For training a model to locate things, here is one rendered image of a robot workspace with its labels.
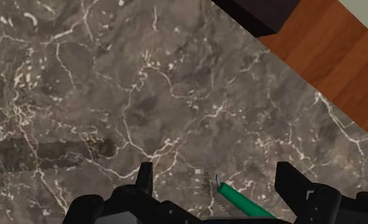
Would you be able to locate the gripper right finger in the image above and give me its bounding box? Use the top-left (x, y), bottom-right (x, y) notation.
top-left (274, 161), bottom-right (368, 224)

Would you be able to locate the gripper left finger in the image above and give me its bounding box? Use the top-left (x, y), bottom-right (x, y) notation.
top-left (62, 161), bottom-right (203, 224)

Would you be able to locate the green pen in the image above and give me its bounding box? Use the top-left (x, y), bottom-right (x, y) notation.
top-left (215, 174), bottom-right (276, 219)

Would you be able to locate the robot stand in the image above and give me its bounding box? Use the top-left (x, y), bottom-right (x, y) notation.
top-left (210, 0), bottom-right (339, 39)

